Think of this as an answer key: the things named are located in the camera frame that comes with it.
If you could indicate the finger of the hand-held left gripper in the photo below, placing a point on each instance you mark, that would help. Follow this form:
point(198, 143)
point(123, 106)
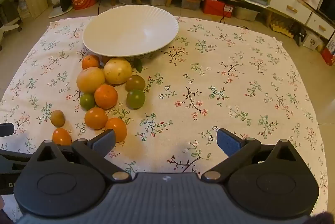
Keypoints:
point(13, 157)
point(6, 129)

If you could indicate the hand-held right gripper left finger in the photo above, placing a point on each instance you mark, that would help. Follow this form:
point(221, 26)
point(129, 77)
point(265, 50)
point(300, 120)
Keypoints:
point(103, 141)

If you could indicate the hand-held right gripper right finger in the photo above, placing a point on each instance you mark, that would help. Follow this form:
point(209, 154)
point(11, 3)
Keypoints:
point(227, 141)

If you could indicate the orange tangerine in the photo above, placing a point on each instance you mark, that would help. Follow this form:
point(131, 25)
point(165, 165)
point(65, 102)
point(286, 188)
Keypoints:
point(96, 118)
point(105, 96)
point(119, 127)
point(90, 61)
point(61, 136)

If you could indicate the small green tangerine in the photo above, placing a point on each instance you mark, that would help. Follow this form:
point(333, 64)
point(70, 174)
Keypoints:
point(86, 102)

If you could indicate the small brown speckled fruit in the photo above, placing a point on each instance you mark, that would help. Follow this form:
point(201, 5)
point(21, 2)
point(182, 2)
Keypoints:
point(57, 118)
point(105, 59)

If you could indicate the large green tangerine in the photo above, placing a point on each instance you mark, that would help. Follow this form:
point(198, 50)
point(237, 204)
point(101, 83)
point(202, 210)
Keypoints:
point(135, 98)

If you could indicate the pinkish yellow grapefruit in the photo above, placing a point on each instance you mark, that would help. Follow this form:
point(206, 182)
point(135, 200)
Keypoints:
point(90, 80)

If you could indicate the brownish green tangerine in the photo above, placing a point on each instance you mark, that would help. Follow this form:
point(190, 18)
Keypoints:
point(135, 83)

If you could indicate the pale yellow spotted grapefruit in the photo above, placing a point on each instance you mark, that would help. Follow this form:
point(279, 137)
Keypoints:
point(117, 70)

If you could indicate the white ribbed plate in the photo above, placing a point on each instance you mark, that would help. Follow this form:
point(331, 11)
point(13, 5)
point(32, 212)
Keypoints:
point(130, 30)

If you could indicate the floral tablecloth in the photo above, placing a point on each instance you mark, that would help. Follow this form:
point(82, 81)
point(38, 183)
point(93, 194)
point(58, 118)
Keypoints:
point(209, 98)

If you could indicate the green leaf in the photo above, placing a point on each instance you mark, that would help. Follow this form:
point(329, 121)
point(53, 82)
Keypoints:
point(138, 64)

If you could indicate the white grey office chair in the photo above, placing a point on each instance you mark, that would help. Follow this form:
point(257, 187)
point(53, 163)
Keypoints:
point(10, 26)

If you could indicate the yellow egg carton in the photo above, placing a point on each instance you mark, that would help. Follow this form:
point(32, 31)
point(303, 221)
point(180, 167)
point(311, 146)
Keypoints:
point(281, 29)

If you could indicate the white oval base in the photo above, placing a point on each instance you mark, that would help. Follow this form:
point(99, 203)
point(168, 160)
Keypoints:
point(56, 14)

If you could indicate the small black device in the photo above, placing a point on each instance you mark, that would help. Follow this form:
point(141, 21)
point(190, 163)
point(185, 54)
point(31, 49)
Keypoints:
point(299, 35)

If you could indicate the white printed box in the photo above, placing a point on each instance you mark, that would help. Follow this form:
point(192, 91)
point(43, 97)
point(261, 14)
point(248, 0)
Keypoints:
point(311, 42)

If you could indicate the small red box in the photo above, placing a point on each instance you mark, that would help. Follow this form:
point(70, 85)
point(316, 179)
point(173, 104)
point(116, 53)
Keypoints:
point(328, 56)

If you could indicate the red cardboard box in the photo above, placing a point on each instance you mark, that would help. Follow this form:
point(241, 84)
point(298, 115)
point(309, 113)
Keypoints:
point(217, 8)

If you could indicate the clear box with dark lid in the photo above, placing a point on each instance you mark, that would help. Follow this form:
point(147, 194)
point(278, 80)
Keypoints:
point(191, 2)

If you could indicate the white sideboard drawer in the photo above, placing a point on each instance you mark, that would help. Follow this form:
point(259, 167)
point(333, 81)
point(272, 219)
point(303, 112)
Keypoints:
point(290, 1)
point(320, 21)

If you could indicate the white microwave oven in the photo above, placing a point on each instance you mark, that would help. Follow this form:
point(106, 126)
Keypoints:
point(327, 6)

